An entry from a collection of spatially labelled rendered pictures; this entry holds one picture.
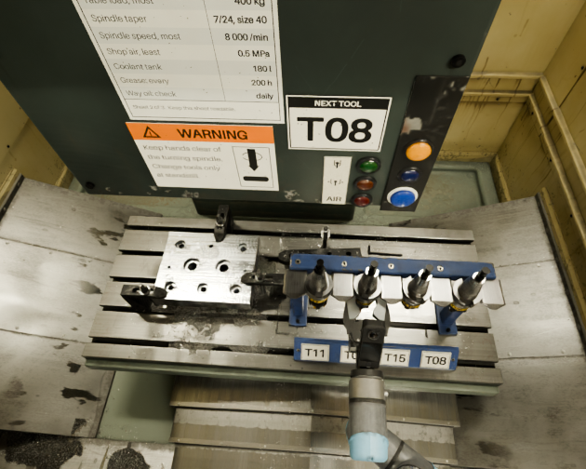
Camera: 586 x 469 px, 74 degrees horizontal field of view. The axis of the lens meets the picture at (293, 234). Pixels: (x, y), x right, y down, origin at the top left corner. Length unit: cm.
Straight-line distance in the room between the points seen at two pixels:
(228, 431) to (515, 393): 87
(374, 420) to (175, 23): 74
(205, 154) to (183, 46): 13
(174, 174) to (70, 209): 135
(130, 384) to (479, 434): 114
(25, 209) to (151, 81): 147
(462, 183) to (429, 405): 107
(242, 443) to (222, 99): 108
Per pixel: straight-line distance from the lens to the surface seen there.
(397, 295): 91
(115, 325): 133
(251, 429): 131
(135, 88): 42
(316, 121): 40
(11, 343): 165
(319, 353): 114
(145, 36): 38
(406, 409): 134
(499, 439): 142
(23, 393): 160
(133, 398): 155
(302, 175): 47
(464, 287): 92
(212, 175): 49
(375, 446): 85
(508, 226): 165
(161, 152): 48
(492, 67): 173
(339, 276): 91
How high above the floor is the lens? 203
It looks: 58 degrees down
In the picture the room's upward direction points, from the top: 3 degrees counter-clockwise
